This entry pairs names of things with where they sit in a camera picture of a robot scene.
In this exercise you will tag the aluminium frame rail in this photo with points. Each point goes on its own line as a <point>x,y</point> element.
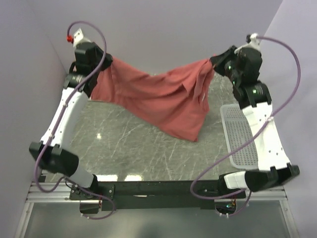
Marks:
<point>63,191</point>

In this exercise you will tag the black base beam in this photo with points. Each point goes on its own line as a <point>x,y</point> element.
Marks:
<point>153,194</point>

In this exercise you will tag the red t-shirt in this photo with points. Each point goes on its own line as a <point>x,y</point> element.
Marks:
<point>176,101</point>

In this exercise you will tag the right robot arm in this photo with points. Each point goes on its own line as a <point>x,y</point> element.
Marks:
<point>242,67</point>

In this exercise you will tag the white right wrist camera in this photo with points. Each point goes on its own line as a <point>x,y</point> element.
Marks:
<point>252,41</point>

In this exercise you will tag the white plastic basket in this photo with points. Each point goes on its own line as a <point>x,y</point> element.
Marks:
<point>237,132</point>

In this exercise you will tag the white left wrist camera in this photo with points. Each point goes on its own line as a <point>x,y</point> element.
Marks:
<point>77,38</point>

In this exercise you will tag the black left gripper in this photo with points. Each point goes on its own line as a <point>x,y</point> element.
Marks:
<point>107,61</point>

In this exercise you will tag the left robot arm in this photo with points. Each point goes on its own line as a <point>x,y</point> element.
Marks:
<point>52,153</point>

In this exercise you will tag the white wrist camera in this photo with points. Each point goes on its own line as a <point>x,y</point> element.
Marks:
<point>77,38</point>
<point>252,41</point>

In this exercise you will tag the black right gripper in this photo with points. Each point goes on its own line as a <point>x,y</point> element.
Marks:
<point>218,60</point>

